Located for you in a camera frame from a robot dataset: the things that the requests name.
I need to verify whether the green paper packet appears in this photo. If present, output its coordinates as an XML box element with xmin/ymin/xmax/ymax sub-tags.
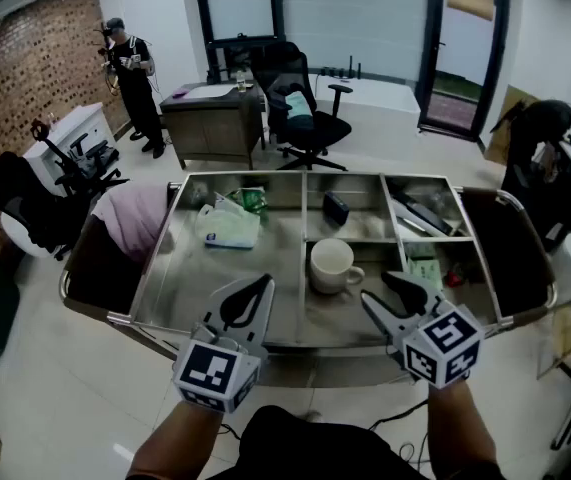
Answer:
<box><xmin>407</xmin><ymin>256</ymin><xmax>444</xmax><ymax>290</ymax></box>

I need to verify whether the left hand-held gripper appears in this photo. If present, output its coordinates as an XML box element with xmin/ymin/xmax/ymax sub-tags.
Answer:
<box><xmin>172</xmin><ymin>273</ymin><xmax>277</xmax><ymax>414</ymax></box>

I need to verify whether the person's right forearm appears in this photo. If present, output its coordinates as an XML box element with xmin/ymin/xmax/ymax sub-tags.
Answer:
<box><xmin>427</xmin><ymin>380</ymin><xmax>499</xmax><ymax>480</ymax></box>

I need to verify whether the green snack packet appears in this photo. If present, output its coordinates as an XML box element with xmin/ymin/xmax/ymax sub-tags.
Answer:
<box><xmin>214</xmin><ymin>186</ymin><xmax>270</xmax><ymax>225</ymax></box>

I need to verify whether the pink cloth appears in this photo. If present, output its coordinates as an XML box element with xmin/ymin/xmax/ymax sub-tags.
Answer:
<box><xmin>91</xmin><ymin>183</ymin><xmax>179</xmax><ymax>264</ymax></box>

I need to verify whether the white ceramic mug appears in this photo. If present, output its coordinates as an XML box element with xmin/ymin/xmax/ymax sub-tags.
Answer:
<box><xmin>308</xmin><ymin>238</ymin><xmax>366</xmax><ymax>296</ymax></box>

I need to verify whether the black chair with white base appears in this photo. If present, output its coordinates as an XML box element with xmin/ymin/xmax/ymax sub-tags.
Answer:
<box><xmin>0</xmin><ymin>150</ymin><xmax>92</xmax><ymax>262</ymax></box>

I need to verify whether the black armrest office chair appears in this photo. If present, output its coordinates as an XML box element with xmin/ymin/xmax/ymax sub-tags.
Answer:
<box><xmin>29</xmin><ymin>117</ymin><xmax>131</xmax><ymax>198</ymax></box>

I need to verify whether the white low cabinet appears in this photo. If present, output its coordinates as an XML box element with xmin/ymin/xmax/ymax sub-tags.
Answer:
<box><xmin>21</xmin><ymin>101</ymin><xmax>117</xmax><ymax>170</ymax></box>

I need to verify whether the black mesh office chair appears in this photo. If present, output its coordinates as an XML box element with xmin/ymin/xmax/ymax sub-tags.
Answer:
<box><xmin>249</xmin><ymin>41</ymin><xmax>354</xmax><ymax>172</ymax></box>

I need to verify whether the brown cardboard sheet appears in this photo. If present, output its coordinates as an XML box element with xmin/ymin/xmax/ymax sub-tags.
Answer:
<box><xmin>483</xmin><ymin>84</ymin><xmax>542</xmax><ymax>167</ymax></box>

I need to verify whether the person's dark clothing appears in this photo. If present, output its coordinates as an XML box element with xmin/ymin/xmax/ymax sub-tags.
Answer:
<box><xmin>212</xmin><ymin>405</ymin><xmax>509</xmax><ymax>480</ymax></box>

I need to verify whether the brown wooden desk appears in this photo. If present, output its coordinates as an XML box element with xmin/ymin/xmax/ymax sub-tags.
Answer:
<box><xmin>158</xmin><ymin>81</ymin><xmax>267</xmax><ymax>171</ymax></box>

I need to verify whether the white paper sheet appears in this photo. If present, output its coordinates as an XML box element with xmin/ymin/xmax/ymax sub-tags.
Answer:
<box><xmin>182</xmin><ymin>83</ymin><xmax>237</xmax><ymax>100</ymax></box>

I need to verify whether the black framed glass door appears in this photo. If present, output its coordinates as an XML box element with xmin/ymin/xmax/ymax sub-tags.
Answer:
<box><xmin>417</xmin><ymin>0</ymin><xmax>512</xmax><ymax>142</ymax></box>

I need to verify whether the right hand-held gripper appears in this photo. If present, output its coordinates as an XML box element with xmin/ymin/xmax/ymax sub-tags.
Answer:
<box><xmin>360</xmin><ymin>270</ymin><xmax>486</xmax><ymax>388</ymax></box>

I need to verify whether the white long paper strip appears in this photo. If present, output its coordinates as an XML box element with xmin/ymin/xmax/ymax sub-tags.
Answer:
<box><xmin>392</xmin><ymin>200</ymin><xmax>447</xmax><ymax>242</ymax></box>

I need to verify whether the white plastic tissue pack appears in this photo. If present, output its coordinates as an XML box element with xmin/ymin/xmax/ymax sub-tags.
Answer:
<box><xmin>194</xmin><ymin>201</ymin><xmax>262</xmax><ymax>250</ymax></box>

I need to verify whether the metal compartment tray cart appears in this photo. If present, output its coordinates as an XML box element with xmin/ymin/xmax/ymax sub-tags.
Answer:
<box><xmin>58</xmin><ymin>170</ymin><xmax>560</xmax><ymax>390</ymax></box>

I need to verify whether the person's left forearm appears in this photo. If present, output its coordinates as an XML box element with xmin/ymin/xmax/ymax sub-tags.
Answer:
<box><xmin>127</xmin><ymin>398</ymin><xmax>226</xmax><ymax>480</ymax></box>

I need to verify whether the small black box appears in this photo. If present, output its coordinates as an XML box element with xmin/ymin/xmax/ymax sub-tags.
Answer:
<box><xmin>322</xmin><ymin>190</ymin><xmax>351</xmax><ymax>227</ymax></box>

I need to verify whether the black floor cable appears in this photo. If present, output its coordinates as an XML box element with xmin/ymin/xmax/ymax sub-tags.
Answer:
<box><xmin>367</xmin><ymin>398</ymin><xmax>432</xmax><ymax>472</ymax></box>

